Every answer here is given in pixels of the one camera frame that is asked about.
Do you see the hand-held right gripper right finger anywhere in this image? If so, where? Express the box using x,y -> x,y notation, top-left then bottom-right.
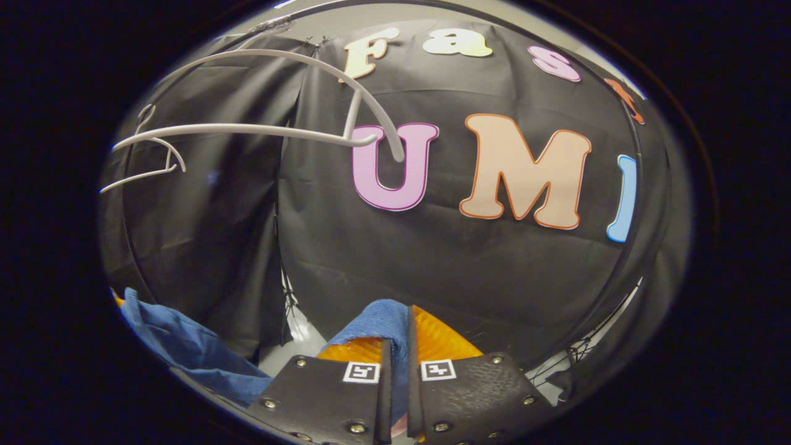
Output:
405,304 -> 551,445

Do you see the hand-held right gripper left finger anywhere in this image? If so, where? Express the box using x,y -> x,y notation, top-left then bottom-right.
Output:
246,337 -> 394,445

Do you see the blue ribbed knit garment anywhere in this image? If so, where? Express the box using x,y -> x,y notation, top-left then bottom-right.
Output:
119,287 -> 413,427

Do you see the white hanger with taped hook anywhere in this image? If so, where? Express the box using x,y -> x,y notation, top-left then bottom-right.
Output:
111,48 -> 407,163

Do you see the black clothes rack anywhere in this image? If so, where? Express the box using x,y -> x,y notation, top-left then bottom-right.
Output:
121,0 -> 693,396

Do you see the white plastic hanger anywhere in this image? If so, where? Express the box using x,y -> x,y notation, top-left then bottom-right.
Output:
99,104 -> 187,195

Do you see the black backdrop cloth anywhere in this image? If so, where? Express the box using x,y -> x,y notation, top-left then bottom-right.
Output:
99,19 -> 674,371

